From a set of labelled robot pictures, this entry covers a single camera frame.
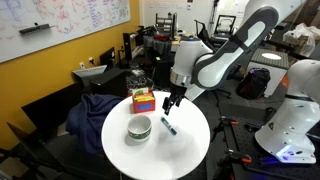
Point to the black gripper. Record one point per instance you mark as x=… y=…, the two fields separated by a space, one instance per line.
x=177 y=90

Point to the teal and white marker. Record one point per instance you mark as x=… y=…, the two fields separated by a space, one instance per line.
x=168 y=126

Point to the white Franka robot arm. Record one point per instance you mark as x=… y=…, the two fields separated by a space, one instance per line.
x=230 y=60

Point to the red box with blue label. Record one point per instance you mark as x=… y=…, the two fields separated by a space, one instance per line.
x=144 y=103

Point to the black desk block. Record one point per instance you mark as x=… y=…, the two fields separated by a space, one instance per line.
x=163 y=70

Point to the orange black clamp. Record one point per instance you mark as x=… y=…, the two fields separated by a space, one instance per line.
x=228 y=122
x=238 y=156

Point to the black low cabinet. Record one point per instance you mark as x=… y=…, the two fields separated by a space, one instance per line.
x=108 y=81

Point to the black backpack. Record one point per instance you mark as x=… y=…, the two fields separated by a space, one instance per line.
x=254 y=83

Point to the dark blue blanket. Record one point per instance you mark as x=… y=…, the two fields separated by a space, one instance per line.
x=87 y=116

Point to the white tray shelf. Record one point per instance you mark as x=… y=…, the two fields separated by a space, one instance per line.
x=89 y=70

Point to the white stand with round disc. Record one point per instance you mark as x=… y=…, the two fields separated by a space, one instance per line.
x=270 y=70

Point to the white plastic bag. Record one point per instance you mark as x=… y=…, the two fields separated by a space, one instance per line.
x=301 y=35

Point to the black tripod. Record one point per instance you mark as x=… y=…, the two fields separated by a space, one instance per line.
x=30 y=150

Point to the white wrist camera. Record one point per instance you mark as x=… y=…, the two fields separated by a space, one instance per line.
x=192 y=93

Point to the black frame 3D printer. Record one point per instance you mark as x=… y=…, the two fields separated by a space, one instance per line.
x=226 y=24

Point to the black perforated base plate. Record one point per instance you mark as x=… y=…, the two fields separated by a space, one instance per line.
x=253 y=166

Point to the white wall whiteboard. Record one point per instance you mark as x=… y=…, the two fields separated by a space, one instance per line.
x=56 y=23

